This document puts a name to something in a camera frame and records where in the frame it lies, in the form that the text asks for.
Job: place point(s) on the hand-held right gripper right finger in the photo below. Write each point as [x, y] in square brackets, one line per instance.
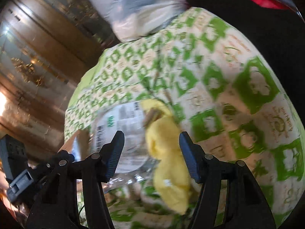
[189, 156]

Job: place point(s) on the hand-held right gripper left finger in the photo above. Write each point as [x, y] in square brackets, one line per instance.
[114, 156]

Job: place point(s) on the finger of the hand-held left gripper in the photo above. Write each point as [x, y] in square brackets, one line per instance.
[22, 183]

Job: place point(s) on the yellow cloth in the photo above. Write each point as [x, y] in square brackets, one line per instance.
[166, 148]

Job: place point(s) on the clear plastic labelled package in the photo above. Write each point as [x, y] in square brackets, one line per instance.
[124, 121]

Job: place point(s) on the brown cardboard box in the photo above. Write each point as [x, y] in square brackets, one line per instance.
[71, 144]

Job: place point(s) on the green patterned blanket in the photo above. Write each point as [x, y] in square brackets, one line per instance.
[214, 88]

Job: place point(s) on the lime green bed sheet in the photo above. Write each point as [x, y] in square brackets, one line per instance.
[91, 76]

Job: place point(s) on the wooden wardrobe with glass doors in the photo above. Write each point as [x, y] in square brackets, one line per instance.
[43, 52]

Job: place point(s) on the dark cloth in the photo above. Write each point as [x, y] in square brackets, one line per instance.
[262, 28]

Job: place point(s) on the grey plastic bag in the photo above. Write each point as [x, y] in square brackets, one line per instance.
[140, 7]

